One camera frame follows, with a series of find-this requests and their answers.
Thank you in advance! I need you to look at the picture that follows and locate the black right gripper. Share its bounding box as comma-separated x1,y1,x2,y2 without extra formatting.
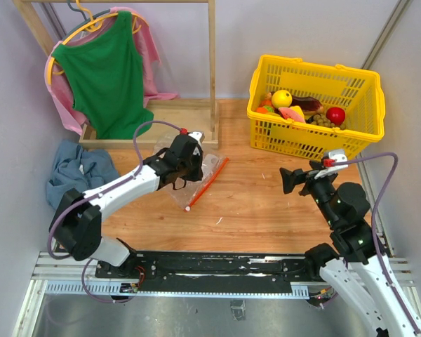
279,159,339,227

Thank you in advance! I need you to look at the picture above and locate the clear zip top bag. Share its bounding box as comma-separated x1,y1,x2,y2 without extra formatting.
164,144,229,211

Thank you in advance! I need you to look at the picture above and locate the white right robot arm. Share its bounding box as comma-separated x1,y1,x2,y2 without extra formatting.
279,163,421,336

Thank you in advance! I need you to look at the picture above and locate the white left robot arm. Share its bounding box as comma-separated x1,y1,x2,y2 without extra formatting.
49,131,204,278

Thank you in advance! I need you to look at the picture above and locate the green tank top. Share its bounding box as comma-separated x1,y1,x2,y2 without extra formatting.
53,11,154,140

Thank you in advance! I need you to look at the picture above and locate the wooden clothes rack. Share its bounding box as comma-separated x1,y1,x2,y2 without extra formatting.
12,0,220,150

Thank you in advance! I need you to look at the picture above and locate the toy grape bunch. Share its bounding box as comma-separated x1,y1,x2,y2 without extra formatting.
306,114,347,130

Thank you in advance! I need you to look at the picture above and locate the pink toy watermelon slice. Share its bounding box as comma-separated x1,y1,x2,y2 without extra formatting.
278,106,306,123

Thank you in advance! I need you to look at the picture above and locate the orange toy carrot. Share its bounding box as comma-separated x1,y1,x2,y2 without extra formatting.
255,99,275,114

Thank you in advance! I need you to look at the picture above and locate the dark red toy eggplant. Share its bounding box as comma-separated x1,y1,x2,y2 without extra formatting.
291,95,324,114

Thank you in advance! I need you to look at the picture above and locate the red toy apple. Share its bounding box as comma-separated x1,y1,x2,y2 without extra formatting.
326,107,346,125

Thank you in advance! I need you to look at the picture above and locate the yellow toy lemon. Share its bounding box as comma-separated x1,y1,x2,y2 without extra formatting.
271,90,293,109

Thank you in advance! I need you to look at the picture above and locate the blue crumpled cloth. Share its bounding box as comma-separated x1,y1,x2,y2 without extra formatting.
46,140,120,209

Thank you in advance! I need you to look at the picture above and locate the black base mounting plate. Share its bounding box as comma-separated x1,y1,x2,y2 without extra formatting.
95,251,323,296

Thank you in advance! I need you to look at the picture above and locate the yellow plastic shopping basket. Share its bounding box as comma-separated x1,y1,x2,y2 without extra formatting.
247,55,386,160

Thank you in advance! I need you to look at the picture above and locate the pink shirt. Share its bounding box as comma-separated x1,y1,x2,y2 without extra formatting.
44,6,178,135

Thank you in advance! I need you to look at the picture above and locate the yellow clothes hanger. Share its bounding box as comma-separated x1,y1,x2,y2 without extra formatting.
46,1,148,86

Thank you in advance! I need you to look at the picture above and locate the grey clothes hanger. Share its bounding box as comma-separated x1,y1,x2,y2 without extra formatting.
67,0,109,28

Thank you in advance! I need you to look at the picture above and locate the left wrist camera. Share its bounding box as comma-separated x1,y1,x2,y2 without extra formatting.
187,131,205,145

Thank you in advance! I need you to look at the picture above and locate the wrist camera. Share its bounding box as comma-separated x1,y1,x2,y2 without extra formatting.
187,131,205,145
315,149,348,179

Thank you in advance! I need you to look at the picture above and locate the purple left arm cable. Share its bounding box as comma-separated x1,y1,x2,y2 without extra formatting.
47,120,189,304

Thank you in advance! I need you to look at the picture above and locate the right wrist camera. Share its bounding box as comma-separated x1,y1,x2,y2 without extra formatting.
315,149,348,179

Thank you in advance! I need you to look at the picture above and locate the white slotted cable duct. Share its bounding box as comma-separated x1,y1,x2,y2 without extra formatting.
45,281,310,300

